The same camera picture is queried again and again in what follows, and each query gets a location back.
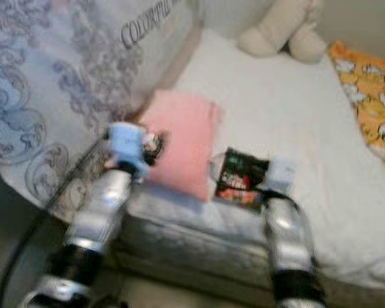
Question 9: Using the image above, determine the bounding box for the dark cover book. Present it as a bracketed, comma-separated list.
[214, 148, 273, 210]

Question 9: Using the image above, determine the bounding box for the pink pillow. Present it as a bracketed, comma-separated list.
[136, 90, 223, 201]

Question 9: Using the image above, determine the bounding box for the yellow cartoon egg blanket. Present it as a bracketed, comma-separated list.
[327, 40, 385, 169]

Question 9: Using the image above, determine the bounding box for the white quilted mattress pad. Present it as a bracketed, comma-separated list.
[128, 27, 385, 283]

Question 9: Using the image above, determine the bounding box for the grey white mattress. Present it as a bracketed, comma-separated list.
[112, 199, 385, 306]

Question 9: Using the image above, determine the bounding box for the printed fabric bed bumper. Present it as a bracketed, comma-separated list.
[0, 0, 193, 222]

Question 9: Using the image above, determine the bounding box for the beige plush toy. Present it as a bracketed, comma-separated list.
[237, 0, 328, 64]

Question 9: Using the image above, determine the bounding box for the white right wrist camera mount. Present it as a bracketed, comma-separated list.
[262, 157, 300, 196]

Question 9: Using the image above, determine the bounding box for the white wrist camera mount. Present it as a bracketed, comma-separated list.
[109, 122, 150, 178]
[262, 157, 300, 196]

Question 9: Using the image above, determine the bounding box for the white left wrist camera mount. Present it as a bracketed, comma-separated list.
[109, 122, 150, 178]

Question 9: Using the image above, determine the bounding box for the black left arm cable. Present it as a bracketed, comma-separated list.
[0, 132, 113, 308]

